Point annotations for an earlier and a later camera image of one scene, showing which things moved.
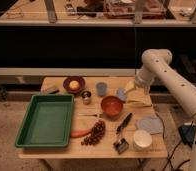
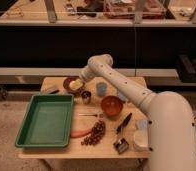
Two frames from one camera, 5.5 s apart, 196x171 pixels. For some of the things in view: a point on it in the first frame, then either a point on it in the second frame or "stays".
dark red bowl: [68, 80] stays
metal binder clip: [121, 146] stays
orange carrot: [79, 133] stays
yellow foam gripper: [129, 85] → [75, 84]
